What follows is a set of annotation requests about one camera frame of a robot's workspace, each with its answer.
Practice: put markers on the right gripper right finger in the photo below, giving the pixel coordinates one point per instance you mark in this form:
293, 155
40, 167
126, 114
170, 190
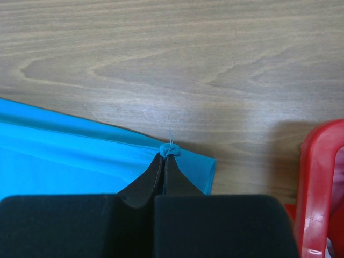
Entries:
188, 223

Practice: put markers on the red t shirt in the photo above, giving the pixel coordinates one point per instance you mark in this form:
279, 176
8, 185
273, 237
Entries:
337, 189

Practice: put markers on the red plastic bin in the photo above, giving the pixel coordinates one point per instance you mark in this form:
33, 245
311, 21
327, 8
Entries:
311, 211

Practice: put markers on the teal t shirt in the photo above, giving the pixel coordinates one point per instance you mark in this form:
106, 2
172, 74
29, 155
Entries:
49, 153

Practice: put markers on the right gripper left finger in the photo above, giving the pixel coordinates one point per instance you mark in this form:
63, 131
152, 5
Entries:
102, 225

